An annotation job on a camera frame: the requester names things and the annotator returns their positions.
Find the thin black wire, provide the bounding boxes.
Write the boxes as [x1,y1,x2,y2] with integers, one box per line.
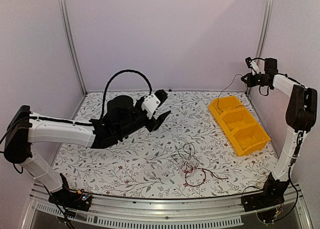
[216,73,245,114]

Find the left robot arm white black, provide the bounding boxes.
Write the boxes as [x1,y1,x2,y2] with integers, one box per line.
[1,90,170,206]

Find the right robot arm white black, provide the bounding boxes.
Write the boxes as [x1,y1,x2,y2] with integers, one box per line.
[241,57,318,183]

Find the floral patterned table mat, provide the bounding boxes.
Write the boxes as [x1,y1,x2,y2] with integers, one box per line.
[53,91,278,199]

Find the yellow three-compartment bin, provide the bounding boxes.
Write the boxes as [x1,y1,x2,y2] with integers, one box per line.
[208,96,271,157]

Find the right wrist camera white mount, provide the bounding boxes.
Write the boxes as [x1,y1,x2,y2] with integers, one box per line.
[245,57,260,75]

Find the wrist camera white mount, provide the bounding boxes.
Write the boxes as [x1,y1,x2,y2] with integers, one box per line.
[141,89,168,120]
[245,57,260,75]

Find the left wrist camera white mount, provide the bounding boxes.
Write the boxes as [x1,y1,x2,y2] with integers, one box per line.
[141,89,168,120]

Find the left camera black cable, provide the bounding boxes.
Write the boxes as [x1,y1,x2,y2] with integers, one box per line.
[99,69,153,120]

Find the right aluminium frame post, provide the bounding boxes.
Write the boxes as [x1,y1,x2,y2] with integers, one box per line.
[255,0,274,58]

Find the aluminium frame post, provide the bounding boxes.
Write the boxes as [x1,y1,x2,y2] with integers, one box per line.
[58,0,88,96]
[255,0,274,58]

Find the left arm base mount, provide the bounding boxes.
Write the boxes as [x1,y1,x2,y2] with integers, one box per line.
[48,189,92,212]

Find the front aluminium rail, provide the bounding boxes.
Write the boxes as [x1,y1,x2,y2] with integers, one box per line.
[22,183,315,229]

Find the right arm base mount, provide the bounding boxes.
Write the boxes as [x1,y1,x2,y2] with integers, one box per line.
[240,186,285,224]

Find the left aluminium frame post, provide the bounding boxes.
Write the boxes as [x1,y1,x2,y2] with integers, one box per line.
[58,0,88,96]

